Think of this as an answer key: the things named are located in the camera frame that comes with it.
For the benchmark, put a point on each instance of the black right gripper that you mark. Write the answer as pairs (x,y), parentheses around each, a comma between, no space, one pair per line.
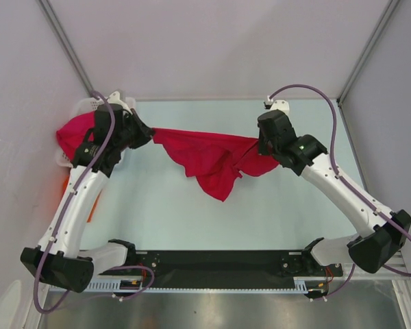
(262,148)

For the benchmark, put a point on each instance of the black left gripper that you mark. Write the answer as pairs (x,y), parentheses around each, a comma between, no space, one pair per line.
(145,133)

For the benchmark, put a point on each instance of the white plastic laundry basket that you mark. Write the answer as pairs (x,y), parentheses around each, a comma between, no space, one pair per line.
(81,107)

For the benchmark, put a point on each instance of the red t shirt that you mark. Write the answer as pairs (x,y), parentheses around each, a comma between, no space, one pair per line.
(215,160)
(71,135)

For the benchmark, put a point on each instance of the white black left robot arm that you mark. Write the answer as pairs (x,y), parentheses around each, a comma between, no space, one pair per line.
(57,260)

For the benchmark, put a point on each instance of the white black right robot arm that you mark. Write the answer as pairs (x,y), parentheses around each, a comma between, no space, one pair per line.
(377,238)

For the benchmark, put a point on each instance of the orange folded t shirt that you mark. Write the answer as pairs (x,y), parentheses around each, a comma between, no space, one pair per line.
(65,184)

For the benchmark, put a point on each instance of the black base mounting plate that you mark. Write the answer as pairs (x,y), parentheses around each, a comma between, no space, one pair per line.
(230,269)

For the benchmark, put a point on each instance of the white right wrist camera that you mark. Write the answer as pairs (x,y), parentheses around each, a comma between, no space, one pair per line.
(280,104)

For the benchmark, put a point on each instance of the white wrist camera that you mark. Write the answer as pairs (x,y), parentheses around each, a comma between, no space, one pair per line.
(280,104)
(116,99)

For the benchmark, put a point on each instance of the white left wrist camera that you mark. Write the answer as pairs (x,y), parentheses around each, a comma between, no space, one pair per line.
(116,99)

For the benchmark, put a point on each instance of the white slotted cable duct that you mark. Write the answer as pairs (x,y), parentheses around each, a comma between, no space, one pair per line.
(114,286)

